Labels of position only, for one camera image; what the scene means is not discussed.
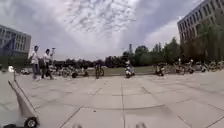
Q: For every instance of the bicycle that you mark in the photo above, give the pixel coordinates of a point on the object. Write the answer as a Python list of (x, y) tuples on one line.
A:
[(99, 71)]

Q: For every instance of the white scooter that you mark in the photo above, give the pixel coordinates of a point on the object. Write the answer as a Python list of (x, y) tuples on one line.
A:
[(129, 71)]

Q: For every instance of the row of trees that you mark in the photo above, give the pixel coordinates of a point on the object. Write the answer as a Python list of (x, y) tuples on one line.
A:
[(143, 55)]

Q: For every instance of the grey paved plaza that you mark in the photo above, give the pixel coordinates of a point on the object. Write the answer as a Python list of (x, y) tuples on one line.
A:
[(133, 100)]

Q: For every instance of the row of parked bicycles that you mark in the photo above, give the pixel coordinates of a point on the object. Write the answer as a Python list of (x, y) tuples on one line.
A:
[(68, 71), (190, 67)]

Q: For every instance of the dark scooter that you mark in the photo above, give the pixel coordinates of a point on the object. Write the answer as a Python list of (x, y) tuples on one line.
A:
[(160, 70)]

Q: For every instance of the person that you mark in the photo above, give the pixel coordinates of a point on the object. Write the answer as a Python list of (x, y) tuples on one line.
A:
[(34, 61), (46, 62)]

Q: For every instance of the robot's own part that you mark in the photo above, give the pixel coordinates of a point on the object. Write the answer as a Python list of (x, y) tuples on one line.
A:
[(140, 125), (77, 126)]

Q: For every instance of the tall grey building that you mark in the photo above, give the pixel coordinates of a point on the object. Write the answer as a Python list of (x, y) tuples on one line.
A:
[(200, 23)]

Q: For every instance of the grey glass building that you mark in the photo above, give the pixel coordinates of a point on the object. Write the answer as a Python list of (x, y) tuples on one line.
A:
[(15, 41)]

